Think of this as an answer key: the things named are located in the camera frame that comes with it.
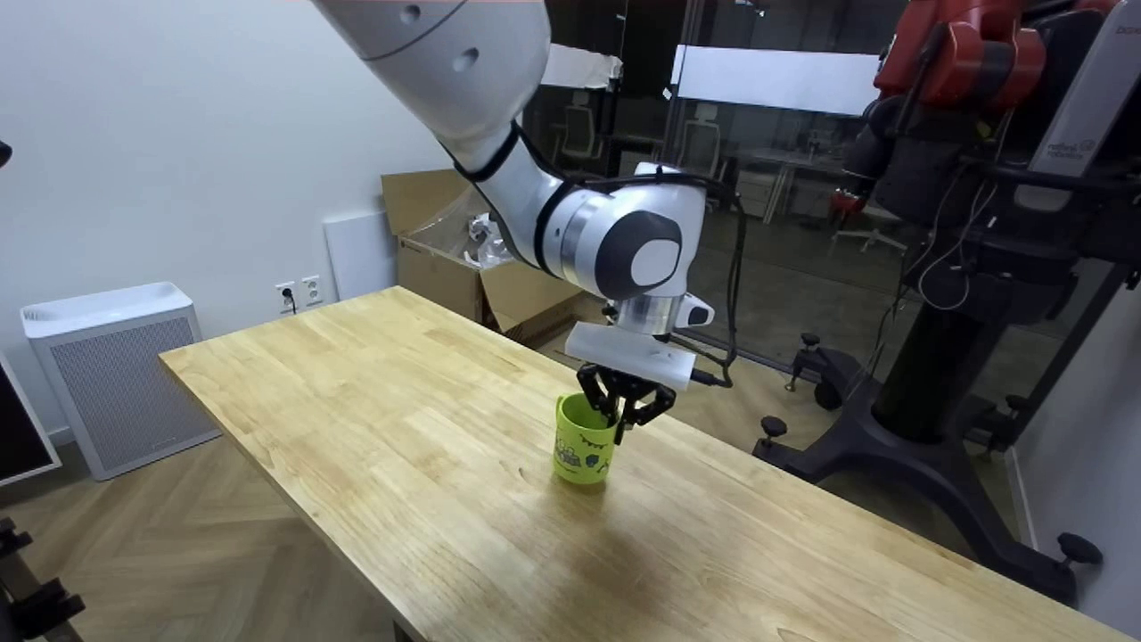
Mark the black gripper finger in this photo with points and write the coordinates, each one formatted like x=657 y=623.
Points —
x=605 y=398
x=649 y=406

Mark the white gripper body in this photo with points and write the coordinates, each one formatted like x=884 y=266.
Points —
x=630 y=358

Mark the green plastic mug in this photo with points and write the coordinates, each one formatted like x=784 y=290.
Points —
x=579 y=456

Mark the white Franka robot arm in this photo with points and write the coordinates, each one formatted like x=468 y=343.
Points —
x=474 y=74

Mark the clear plastic wrap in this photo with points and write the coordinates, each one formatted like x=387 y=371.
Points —
x=482 y=240

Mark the open cardboard box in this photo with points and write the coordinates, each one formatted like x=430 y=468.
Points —
x=440 y=273

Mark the white office chair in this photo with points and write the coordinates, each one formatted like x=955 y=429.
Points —
x=873 y=225

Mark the small white board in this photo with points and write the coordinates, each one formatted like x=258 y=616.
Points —
x=583 y=66

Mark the large white board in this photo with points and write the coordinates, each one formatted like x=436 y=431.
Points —
x=772 y=81

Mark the red and black robot torso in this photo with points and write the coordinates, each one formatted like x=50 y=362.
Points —
x=963 y=55

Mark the white air purifier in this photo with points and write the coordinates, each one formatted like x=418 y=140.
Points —
x=129 y=379

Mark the black monitor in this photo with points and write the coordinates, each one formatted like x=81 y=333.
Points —
x=20 y=429

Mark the black clamp stand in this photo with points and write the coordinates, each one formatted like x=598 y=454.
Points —
x=39 y=609

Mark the black robot pedestal with wheels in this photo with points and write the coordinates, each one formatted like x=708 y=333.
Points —
x=928 y=403

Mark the black glass wall post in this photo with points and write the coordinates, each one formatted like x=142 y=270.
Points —
x=676 y=83

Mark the white wall outlet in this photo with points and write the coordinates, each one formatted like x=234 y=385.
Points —
x=285 y=297
x=312 y=290

